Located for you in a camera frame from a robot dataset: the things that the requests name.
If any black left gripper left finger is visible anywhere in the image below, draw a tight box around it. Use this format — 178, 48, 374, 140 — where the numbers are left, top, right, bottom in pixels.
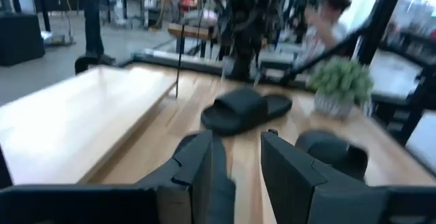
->
136, 130, 236, 224

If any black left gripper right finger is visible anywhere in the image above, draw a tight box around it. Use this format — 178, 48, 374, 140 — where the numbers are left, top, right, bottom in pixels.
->
260, 129, 389, 224

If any black rubber slide sandal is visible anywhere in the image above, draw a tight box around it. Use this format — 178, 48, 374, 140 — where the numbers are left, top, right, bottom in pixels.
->
200, 86, 294, 137
294, 129, 370, 183

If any light wooden shelf board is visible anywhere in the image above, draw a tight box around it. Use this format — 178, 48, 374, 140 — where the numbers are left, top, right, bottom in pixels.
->
0, 65, 178, 186

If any green plant in white pot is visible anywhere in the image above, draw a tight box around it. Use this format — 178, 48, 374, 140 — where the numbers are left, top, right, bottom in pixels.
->
306, 57, 375, 120

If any thin black metal rod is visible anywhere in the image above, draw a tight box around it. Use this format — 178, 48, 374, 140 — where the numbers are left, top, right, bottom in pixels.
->
174, 22, 186, 99

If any wooden side table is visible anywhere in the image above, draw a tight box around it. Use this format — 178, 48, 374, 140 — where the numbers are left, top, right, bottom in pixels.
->
167, 22, 219, 59

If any person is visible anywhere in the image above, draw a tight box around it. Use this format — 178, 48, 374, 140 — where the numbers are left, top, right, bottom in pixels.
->
77, 0, 116, 65
299, 0, 354, 69

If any black office chair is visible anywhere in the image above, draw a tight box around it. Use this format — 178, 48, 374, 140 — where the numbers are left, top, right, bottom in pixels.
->
74, 55, 100, 76

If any black box cabinet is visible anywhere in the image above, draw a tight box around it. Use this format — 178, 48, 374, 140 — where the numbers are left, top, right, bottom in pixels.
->
0, 11, 46, 67

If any black metal station frame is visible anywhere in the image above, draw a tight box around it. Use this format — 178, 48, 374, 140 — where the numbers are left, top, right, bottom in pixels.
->
279, 0, 436, 146

